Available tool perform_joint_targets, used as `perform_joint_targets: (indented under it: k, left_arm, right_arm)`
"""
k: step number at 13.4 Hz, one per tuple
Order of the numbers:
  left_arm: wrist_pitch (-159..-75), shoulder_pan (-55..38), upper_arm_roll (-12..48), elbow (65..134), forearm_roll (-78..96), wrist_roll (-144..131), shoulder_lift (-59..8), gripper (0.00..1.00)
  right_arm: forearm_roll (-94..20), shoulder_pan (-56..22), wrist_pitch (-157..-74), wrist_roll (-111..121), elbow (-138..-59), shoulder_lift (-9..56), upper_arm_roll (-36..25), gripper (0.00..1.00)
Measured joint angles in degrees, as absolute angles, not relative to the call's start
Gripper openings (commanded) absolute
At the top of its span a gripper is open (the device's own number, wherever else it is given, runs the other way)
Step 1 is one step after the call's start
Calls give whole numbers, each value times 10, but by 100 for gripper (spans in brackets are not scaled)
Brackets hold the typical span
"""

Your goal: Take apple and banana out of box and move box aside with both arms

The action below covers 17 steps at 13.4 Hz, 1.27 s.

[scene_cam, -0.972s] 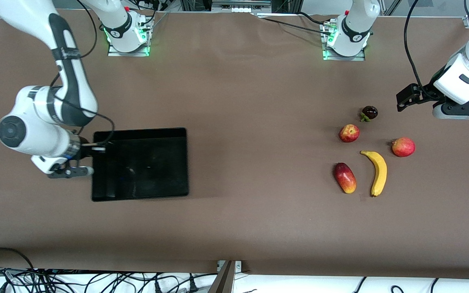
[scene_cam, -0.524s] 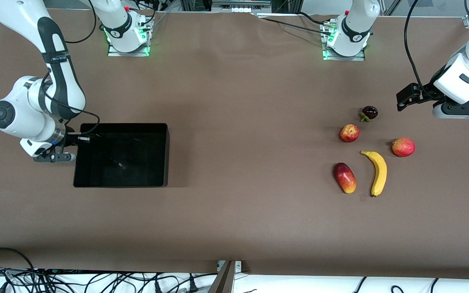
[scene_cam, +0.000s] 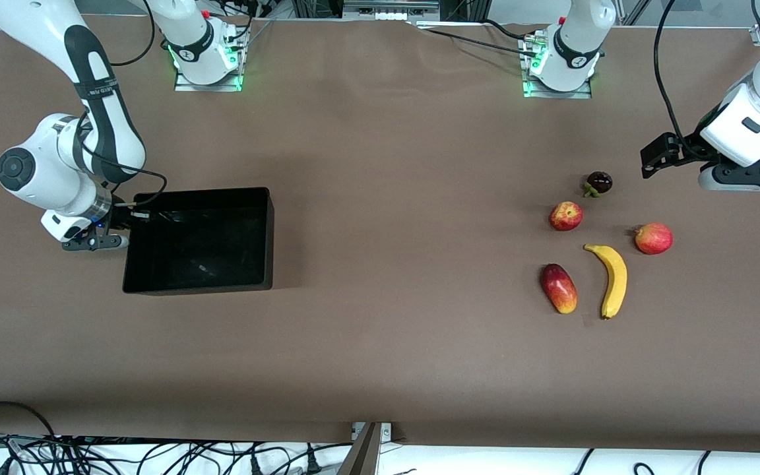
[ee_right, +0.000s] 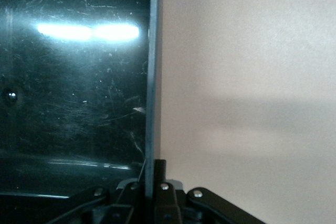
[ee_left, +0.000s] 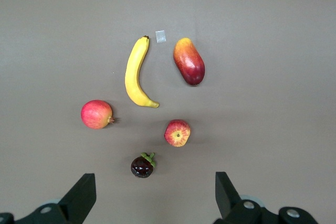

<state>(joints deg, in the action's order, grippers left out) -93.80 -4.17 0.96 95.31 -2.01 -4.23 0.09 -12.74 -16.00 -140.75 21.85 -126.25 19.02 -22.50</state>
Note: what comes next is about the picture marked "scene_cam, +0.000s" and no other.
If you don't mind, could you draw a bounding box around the aluminium equipment rack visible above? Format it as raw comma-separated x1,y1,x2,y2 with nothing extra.
291,0,486,22

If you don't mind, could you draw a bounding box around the red apple right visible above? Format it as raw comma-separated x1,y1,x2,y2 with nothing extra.
633,222,674,255

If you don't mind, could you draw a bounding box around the thin black table cable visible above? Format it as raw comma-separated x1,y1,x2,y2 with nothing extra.
420,26,539,55
482,18,539,40

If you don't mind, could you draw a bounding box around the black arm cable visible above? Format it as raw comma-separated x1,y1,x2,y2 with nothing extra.
77,0,168,208
654,0,704,159

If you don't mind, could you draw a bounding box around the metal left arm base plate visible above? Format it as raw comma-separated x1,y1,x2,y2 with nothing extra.
522,36,593,100

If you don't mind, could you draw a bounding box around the silver metal bracket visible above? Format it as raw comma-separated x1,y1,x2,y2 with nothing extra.
352,422,393,441

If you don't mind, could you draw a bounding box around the black plastic box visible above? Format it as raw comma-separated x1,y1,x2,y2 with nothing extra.
121,187,275,295

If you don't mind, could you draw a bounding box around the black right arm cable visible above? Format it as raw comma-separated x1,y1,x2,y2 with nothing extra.
77,0,168,208

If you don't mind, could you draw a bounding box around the black cable with plug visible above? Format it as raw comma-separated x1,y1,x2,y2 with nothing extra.
241,443,269,475
288,443,325,475

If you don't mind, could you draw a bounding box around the red orange mango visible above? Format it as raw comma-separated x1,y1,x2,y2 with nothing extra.
540,263,579,315

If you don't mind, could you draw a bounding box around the dark purple mangosteen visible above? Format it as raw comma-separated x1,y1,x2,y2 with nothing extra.
583,171,614,199

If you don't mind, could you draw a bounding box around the dark metal pole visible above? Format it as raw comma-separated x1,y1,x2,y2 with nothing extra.
337,422,382,475

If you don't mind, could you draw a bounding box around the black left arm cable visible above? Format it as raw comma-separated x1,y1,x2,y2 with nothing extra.
654,0,704,159

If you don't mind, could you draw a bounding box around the red yellow apple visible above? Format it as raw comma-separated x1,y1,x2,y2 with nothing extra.
549,201,584,232

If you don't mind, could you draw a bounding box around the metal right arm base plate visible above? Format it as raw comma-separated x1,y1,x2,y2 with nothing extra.
174,36,243,92

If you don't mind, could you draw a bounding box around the yellow banana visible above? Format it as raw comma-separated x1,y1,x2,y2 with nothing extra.
583,243,628,320

